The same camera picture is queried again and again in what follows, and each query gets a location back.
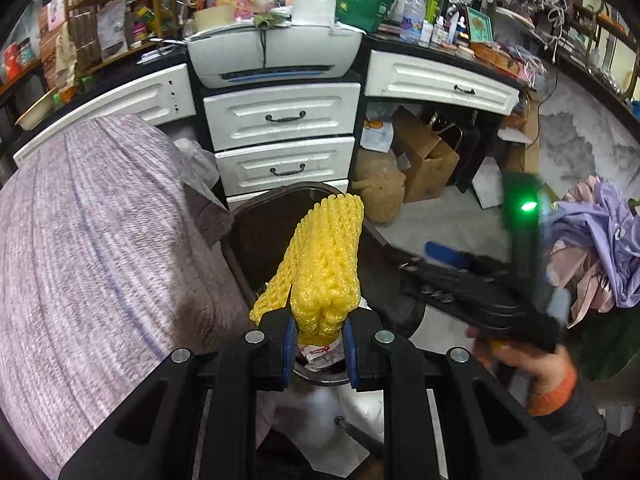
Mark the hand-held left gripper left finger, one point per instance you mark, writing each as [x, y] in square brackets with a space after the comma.
[289, 355]

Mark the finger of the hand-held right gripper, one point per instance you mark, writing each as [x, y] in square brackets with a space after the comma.
[430, 280]
[445, 252]

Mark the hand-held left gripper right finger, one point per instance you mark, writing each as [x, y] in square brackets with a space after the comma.
[350, 355]

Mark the red white plastic bag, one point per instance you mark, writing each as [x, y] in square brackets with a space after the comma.
[320, 354]

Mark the yellow foam fruit net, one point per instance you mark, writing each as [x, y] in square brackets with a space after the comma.
[325, 260]

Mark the black trash bin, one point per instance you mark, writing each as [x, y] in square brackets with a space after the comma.
[260, 240]

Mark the person's right forearm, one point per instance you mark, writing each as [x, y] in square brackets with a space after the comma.
[575, 435]

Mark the person's right hand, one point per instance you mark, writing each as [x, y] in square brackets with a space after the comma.
[535, 365]

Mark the white cardboard piece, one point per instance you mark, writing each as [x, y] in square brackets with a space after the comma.
[487, 185]

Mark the brown burlap sack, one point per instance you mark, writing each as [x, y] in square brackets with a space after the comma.
[380, 185]

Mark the brown cardboard box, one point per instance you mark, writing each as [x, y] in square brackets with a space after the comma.
[425, 160]

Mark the purple cloth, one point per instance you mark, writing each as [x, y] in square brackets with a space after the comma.
[600, 230]

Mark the white bag orange print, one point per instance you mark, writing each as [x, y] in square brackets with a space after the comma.
[376, 135]

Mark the wide white drawer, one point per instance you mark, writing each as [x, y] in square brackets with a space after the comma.
[415, 77]

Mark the translucent plastic bag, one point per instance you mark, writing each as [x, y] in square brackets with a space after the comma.
[200, 157]

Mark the purple striped tablecloth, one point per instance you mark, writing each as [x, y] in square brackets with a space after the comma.
[90, 260]

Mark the clear water bottle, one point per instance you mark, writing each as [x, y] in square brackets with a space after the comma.
[412, 17]

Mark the white printer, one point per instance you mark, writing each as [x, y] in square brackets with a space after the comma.
[300, 50]

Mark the white paper roll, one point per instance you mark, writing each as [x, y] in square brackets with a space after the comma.
[314, 7]

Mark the white cabinet front panel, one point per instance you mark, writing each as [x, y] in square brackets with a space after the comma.
[125, 105]

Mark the pink plastic bag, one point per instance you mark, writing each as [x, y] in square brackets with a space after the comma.
[257, 2]

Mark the cream bowl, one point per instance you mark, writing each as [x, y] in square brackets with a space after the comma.
[35, 110]

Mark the brown paper coffee bag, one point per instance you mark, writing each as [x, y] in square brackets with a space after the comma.
[65, 55]

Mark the red tin can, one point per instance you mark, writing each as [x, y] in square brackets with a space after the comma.
[11, 60]

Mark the teal picture frame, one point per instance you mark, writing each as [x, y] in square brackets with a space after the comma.
[480, 25]

